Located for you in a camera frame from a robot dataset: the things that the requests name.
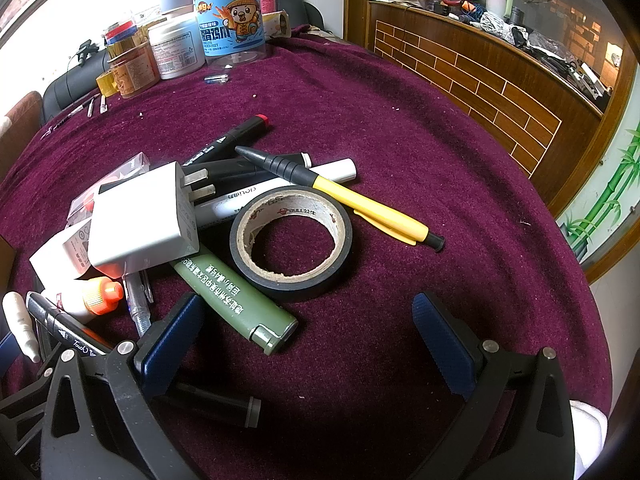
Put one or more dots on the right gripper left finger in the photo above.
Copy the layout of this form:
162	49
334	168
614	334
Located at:
98	423

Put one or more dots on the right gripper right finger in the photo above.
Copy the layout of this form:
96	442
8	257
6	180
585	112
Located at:
515	420

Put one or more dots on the black marker pen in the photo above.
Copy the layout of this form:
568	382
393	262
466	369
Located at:
64	328

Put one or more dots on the white bottle orange cap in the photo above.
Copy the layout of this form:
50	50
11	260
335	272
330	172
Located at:
85	299

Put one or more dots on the clear ballpoint pen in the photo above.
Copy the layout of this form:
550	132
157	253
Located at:
139	296

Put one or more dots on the white small tube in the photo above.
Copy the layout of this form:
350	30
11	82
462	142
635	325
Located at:
20	325

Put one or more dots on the small white box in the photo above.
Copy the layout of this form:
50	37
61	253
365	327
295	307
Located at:
76	249

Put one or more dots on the white power adapter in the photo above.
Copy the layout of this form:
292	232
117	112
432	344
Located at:
146	221

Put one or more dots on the black electrical tape roll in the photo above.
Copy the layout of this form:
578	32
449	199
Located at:
292	240

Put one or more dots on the black marker red cap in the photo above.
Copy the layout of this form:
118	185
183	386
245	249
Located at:
222	146

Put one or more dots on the maroon velvet tablecloth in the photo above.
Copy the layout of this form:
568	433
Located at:
356	395

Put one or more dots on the brown armchair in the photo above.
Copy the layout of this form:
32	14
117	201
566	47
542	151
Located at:
18	127

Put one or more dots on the black leather sofa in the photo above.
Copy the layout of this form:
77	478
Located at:
73	85

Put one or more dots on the orange label jar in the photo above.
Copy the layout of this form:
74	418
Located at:
133	67

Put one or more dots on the wooden brick-pattern cabinet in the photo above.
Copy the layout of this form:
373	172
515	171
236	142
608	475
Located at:
554	133

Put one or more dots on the white plastic jar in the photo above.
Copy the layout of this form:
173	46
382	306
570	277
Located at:
177	46

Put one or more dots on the blue cartoon label jar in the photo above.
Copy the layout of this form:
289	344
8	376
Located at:
231	31

